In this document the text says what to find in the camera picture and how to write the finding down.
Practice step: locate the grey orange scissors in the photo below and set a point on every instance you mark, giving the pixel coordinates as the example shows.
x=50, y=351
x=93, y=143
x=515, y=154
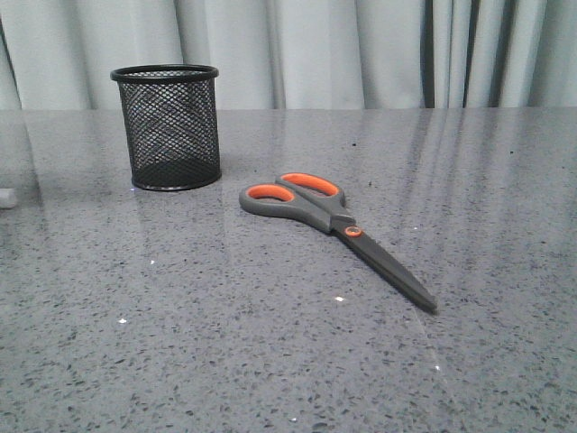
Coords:
x=320, y=203

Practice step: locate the pink pen with clear cap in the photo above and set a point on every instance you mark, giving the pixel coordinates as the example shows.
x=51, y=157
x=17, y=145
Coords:
x=8, y=198

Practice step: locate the black mesh pen holder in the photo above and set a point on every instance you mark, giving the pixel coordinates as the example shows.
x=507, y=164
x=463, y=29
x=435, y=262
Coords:
x=171, y=126

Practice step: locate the grey curtain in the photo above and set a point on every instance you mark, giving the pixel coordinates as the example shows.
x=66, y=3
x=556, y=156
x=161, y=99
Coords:
x=296, y=54

